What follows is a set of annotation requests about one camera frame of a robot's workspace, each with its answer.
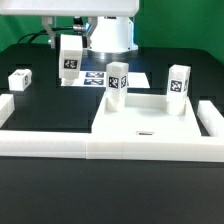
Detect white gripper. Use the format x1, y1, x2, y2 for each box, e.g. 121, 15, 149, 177
0, 0, 139, 49

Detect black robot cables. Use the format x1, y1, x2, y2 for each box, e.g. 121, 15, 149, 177
17, 16, 88, 45

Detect white square table top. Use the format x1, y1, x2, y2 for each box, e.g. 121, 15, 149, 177
91, 93, 201, 137

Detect white sheet with AprilTags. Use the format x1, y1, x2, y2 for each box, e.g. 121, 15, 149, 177
72, 71, 150, 88

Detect white U-shaped fence wall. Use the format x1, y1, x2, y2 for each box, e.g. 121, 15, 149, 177
0, 94, 224, 162

